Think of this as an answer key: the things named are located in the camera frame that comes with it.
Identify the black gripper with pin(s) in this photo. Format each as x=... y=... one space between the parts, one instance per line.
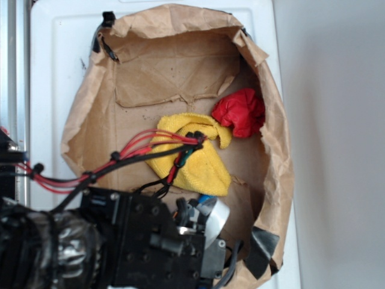
x=145 y=245

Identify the blue plastic bottle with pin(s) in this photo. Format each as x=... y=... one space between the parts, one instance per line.
x=206 y=204

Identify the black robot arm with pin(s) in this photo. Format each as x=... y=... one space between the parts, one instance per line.
x=41 y=249

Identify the red crumpled cloth ball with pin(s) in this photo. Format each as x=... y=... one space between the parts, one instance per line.
x=242 y=111

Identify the brown paper bag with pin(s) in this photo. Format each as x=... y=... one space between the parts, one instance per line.
x=174 y=59

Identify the white plastic tray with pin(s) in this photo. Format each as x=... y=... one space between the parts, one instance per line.
x=61 y=37

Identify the black mounting bracket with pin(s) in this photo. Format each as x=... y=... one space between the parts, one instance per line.
x=10 y=157

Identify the aluminium frame rail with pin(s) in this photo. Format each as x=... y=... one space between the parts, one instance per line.
x=15 y=45

